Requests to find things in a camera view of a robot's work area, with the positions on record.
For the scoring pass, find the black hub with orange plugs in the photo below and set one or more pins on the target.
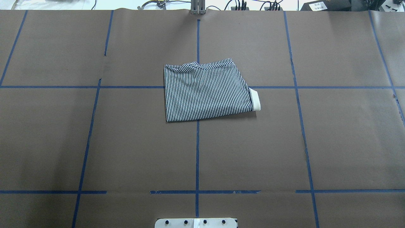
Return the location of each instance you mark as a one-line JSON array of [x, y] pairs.
[[239, 5]]

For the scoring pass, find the blue tape grid line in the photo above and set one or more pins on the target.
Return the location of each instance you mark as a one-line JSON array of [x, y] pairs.
[[89, 135]]

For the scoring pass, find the black box with white label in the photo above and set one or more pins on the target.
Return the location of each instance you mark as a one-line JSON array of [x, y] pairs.
[[327, 5]]

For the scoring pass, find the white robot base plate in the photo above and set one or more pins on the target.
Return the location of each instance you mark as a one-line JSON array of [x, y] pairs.
[[196, 223]]

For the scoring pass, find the aluminium frame post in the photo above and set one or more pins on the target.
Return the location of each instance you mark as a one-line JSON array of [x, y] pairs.
[[197, 7]]

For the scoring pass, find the navy white striped polo shirt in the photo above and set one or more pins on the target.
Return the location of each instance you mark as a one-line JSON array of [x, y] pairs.
[[195, 91]]

